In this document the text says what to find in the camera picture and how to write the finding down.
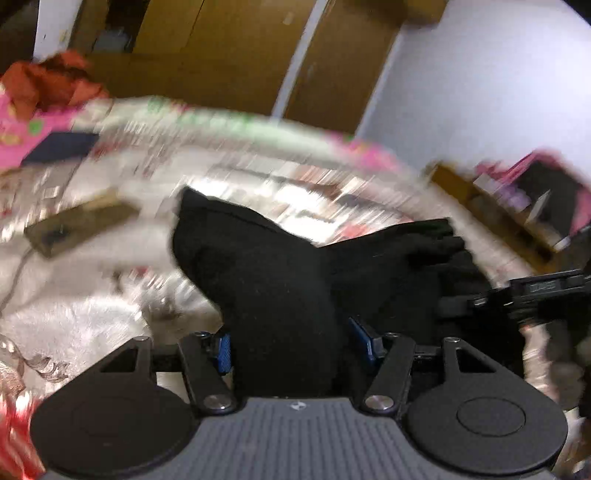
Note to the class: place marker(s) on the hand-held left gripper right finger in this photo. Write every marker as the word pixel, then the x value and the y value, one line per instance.
pixel 364 341

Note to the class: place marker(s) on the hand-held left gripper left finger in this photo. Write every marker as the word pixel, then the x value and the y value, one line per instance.
pixel 225 353

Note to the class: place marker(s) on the black pants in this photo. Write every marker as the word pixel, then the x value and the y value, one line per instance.
pixel 277 286

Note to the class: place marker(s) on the person's right hand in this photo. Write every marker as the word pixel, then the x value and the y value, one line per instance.
pixel 549 360

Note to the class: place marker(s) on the pink clutter on desk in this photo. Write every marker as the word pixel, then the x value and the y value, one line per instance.
pixel 545 184

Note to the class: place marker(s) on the wooden desk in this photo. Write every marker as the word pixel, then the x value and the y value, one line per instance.
pixel 471 198

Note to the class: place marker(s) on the floral satin bedspread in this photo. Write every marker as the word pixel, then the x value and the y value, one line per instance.
pixel 92 300

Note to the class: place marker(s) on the brown flat phone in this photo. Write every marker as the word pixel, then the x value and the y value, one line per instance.
pixel 78 224

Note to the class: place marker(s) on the dark blue notebook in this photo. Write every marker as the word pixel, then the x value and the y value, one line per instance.
pixel 62 146

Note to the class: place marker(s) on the wooden door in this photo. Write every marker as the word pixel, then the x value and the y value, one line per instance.
pixel 351 60

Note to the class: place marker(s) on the wooden wardrobe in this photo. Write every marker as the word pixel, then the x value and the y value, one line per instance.
pixel 207 46

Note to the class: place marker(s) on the red crumpled cloth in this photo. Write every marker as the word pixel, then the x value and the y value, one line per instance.
pixel 46 83

